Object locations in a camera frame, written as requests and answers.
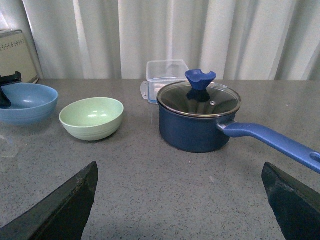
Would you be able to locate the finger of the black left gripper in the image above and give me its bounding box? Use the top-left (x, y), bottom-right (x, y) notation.
top-left (0, 71), bottom-right (22, 108)

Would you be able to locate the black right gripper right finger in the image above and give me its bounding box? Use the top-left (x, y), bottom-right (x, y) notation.
top-left (261, 162), bottom-right (320, 240)

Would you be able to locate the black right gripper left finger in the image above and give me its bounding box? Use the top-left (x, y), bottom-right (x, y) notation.
top-left (0, 161), bottom-right (99, 240)

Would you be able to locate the blue bowl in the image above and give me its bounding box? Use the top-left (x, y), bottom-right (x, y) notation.
top-left (0, 83), bottom-right (59, 126)

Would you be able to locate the green bowl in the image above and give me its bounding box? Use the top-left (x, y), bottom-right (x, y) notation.
top-left (59, 97), bottom-right (124, 141)

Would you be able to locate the cream two-slot toaster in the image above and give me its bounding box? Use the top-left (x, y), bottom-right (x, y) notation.
top-left (0, 30), bottom-right (39, 84)

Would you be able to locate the dark blue saucepan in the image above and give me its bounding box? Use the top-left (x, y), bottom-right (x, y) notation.
top-left (156, 81), bottom-right (320, 175)

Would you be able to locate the glass pot lid blue knob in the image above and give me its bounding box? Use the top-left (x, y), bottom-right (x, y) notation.
top-left (157, 69), bottom-right (241, 118)

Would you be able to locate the clear plastic food container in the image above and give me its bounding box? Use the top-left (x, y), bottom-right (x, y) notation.
top-left (140, 59), bottom-right (189, 104)

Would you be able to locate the white curtain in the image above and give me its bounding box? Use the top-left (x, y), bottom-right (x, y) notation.
top-left (0, 0), bottom-right (320, 81)

